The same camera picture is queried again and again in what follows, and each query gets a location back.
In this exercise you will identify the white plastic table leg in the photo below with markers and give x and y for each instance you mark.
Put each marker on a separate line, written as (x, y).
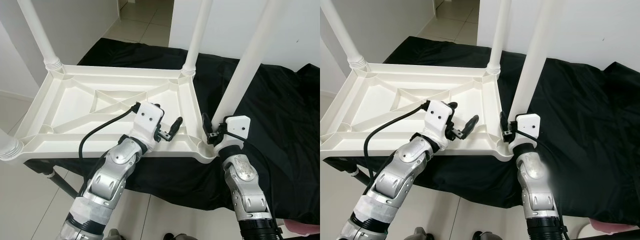
(250, 55)
(342, 30)
(37, 30)
(532, 60)
(200, 30)
(10, 147)
(500, 30)

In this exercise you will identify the white plastic table top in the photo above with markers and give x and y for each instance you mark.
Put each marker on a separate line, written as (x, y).
(70, 107)
(375, 107)

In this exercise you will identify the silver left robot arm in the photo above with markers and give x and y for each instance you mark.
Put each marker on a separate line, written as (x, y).
(402, 172)
(112, 172)

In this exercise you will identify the grey robot right foot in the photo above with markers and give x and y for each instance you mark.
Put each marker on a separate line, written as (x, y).
(484, 236)
(176, 236)

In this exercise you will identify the grey robot foot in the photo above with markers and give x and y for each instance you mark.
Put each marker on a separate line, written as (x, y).
(420, 235)
(115, 235)
(176, 236)
(484, 236)

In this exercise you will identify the grey robot left foot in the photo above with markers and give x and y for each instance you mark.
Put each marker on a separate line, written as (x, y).
(420, 235)
(115, 235)

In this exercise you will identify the red chair seat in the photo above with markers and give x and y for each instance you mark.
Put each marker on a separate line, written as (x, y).
(305, 227)
(615, 226)

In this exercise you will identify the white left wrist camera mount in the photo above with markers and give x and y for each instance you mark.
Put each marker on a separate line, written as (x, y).
(150, 117)
(440, 115)

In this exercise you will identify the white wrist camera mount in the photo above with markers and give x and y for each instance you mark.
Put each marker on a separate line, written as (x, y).
(440, 115)
(529, 125)
(150, 117)
(237, 127)

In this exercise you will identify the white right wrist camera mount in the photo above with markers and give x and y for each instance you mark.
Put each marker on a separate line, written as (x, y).
(237, 127)
(529, 125)

